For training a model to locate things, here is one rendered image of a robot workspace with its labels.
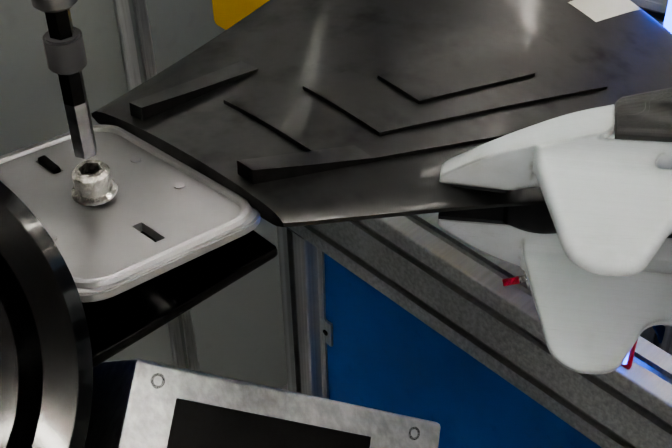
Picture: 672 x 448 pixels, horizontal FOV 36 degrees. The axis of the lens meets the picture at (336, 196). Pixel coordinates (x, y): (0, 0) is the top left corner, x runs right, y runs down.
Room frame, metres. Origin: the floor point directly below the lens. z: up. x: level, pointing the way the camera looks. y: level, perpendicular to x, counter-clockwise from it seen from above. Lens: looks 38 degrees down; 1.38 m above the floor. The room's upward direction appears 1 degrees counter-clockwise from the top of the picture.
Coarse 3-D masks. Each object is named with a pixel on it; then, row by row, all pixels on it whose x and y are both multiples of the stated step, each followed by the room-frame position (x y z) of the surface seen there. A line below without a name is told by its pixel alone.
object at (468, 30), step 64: (320, 0) 0.38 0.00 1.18; (384, 0) 0.38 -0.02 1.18; (448, 0) 0.38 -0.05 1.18; (512, 0) 0.39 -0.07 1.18; (192, 64) 0.33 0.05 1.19; (256, 64) 0.33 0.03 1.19; (320, 64) 0.33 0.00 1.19; (384, 64) 0.33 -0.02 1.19; (448, 64) 0.33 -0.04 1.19; (512, 64) 0.33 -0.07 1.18; (576, 64) 0.34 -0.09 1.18; (640, 64) 0.36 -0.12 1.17; (128, 128) 0.29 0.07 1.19; (192, 128) 0.28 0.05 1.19; (256, 128) 0.28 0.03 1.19; (320, 128) 0.28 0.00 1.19; (384, 128) 0.28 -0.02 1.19; (448, 128) 0.29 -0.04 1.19; (512, 128) 0.29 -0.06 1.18; (256, 192) 0.24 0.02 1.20; (320, 192) 0.24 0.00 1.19; (384, 192) 0.25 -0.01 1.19; (448, 192) 0.25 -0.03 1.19; (512, 192) 0.26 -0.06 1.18
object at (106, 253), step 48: (48, 144) 0.28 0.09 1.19; (96, 144) 0.28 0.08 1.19; (144, 144) 0.28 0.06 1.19; (48, 192) 0.25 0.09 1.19; (144, 192) 0.25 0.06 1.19; (192, 192) 0.25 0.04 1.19; (96, 240) 0.22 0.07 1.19; (144, 240) 0.22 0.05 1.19; (192, 240) 0.22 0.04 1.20; (96, 288) 0.20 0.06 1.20
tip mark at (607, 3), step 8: (576, 0) 0.40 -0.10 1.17; (584, 0) 0.40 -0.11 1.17; (592, 0) 0.40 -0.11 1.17; (600, 0) 0.40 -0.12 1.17; (608, 0) 0.40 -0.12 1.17; (616, 0) 0.40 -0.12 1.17; (624, 0) 0.41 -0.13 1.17; (584, 8) 0.39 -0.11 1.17; (592, 8) 0.39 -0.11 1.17; (600, 8) 0.39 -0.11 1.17; (608, 8) 0.40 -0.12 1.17; (616, 8) 0.40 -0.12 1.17; (624, 8) 0.40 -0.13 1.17; (632, 8) 0.40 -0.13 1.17; (640, 8) 0.40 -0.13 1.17; (592, 16) 0.39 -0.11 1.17; (600, 16) 0.39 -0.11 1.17; (608, 16) 0.39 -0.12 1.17
